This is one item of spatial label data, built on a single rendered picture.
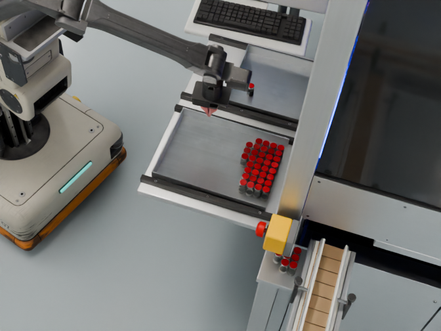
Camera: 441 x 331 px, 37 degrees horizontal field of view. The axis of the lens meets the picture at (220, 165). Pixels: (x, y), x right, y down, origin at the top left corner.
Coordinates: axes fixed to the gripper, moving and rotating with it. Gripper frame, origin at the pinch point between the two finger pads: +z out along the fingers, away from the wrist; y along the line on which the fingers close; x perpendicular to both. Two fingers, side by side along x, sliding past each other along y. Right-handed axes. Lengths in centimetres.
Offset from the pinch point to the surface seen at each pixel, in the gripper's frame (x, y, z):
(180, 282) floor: -10, -3, 101
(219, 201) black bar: -21.8, 8.0, 10.4
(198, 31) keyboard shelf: 54, -13, 23
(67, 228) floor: 5, -55, 103
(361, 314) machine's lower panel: -33, 57, 40
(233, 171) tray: -9.7, 10.0, 12.6
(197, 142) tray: -1.6, -2.3, 13.2
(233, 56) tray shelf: 37.0, 1.8, 14.7
